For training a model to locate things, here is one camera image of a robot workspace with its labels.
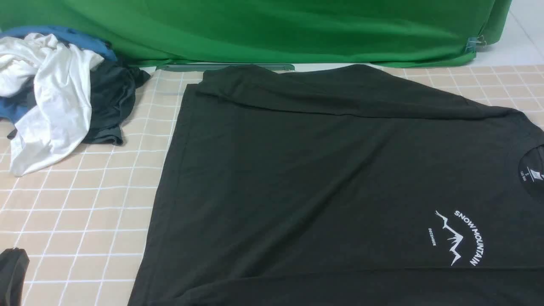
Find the dark gray long-sleeve shirt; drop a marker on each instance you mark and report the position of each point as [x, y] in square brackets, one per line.
[344, 187]

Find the dark gray crumpled garment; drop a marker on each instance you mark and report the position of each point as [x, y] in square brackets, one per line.
[112, 98]

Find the green backdrop cloth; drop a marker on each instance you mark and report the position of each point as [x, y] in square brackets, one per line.
[391, 33]

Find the beige checkered tablecloth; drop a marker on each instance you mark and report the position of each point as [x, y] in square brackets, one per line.
[84, 222]

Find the metal binder clip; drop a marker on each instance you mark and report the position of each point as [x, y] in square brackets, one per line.
[475, 44]

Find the white crumpled garment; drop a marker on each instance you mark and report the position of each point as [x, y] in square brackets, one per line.
[49, 131]

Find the blue crumpled garment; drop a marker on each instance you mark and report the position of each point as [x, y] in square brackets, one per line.
[63, 38]

